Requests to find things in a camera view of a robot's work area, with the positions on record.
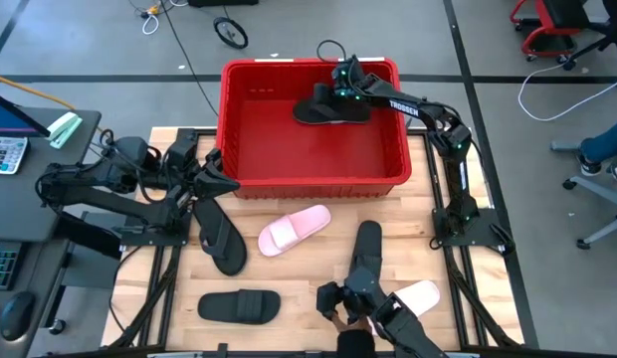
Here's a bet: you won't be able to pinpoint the long black floor cable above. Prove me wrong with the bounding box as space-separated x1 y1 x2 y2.
158 0 219 116

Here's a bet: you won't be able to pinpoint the black slide sandal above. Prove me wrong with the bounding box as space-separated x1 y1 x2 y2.
197 288 282 326
348 220 384 282

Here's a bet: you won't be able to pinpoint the black desk base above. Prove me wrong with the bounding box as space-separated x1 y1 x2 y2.
52 211 123 260

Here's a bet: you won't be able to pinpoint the orange cable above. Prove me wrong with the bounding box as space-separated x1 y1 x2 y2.
0 73 105 135

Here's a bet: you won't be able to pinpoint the pink slide sandal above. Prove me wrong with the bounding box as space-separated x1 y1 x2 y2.
257 204 332 259
386 279 442 320

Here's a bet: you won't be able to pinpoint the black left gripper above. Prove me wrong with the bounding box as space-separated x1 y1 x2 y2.
163 129 241 213

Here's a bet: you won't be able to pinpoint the black aluminium table frame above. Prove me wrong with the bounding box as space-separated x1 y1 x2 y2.
108 126 526 358

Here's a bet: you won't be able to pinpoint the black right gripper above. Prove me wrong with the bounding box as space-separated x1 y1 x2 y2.
312 54 380 111

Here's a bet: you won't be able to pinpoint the red plastic bin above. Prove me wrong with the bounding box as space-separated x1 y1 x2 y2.
216 57 413 201

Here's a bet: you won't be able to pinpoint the black computer mouse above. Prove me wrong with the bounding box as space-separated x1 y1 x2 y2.
0 290 37 342

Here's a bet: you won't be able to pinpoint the grey calculator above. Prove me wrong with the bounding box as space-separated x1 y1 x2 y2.
0 136 30 176

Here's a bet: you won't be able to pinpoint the black office chair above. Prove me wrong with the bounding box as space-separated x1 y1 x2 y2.
561 0 617 90

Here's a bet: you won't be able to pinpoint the black coiled cable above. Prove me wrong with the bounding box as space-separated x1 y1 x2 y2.
212 16 250 51

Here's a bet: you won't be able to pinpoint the mint green stapler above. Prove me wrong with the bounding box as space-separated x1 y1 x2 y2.
46 111 84 150

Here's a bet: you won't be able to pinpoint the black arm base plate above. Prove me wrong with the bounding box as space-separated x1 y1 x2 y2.
119 211 191 249
431 207 512 252

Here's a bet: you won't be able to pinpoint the grey office chair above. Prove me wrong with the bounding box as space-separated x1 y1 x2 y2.
549 138 617 251

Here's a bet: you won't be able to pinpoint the red cart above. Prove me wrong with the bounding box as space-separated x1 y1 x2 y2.
510 0 586 64

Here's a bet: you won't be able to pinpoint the backlit keyboard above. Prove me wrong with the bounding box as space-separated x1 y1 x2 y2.
0 242 24 292

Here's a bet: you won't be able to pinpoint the person's leg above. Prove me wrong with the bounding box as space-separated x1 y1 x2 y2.
579 116 617 165

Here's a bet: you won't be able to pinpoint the black box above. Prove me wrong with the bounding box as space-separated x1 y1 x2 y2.
187 0 260 8

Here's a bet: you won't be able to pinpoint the computer monitor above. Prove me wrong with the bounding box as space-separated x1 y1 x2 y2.
0 89 52 139

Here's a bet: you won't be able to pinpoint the long white cable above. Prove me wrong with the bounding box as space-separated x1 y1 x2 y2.
516 62 617 123

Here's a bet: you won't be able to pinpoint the white looped cable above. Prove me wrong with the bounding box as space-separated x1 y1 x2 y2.
141 12 161 36

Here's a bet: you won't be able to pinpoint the black flip-flop sandal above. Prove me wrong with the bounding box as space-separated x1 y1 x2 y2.
292 83 373 125
192 196 249 277

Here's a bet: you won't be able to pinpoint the person's forearm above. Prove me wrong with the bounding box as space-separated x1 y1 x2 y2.
336 328 378 358

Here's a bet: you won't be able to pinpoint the black desk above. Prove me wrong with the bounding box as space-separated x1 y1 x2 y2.
0 106 103 358

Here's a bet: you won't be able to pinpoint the person's hand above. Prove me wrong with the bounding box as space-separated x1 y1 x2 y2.
331 315 377 339

